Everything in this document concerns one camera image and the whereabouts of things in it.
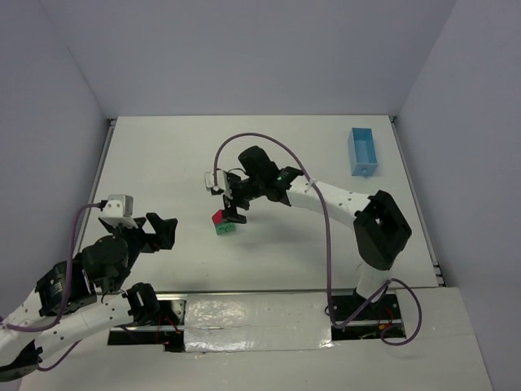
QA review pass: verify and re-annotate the green castle notched block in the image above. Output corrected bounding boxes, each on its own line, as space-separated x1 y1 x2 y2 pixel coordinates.
215 222 236 235

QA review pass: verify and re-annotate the red triangular prism block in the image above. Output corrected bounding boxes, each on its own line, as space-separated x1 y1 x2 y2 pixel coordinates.
212 209 227 226

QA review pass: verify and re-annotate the blue plastic box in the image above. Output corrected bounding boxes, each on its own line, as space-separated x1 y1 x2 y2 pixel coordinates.
348 128 378 178

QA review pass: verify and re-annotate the green rectangular block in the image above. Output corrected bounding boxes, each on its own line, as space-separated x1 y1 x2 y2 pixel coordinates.
214 222 235 231

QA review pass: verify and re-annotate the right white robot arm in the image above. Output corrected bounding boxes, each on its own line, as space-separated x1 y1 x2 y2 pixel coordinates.
210 146 412 302

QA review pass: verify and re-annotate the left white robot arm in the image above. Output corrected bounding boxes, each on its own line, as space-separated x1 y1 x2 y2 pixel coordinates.
1 213 178 382

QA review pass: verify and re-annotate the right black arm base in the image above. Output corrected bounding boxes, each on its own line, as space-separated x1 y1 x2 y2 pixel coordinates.
325 284 402 331

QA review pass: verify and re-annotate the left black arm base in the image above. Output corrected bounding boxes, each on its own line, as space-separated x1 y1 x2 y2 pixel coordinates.
107 294 187 353

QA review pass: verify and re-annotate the silver tape covered panel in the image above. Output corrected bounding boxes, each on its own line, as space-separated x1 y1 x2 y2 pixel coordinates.
184 292 333 353

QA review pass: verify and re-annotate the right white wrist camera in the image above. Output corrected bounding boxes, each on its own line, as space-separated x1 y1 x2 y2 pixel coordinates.
204 169 231 197

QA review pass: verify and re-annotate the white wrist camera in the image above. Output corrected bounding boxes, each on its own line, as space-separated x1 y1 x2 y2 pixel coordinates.
204 169 231 197
99 195 138 229

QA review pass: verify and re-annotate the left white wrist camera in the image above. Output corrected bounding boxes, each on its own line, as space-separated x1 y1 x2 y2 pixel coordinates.
99 195 138 229

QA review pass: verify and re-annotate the aluminium rail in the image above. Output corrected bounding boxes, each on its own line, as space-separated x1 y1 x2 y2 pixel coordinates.
154 288 359 297

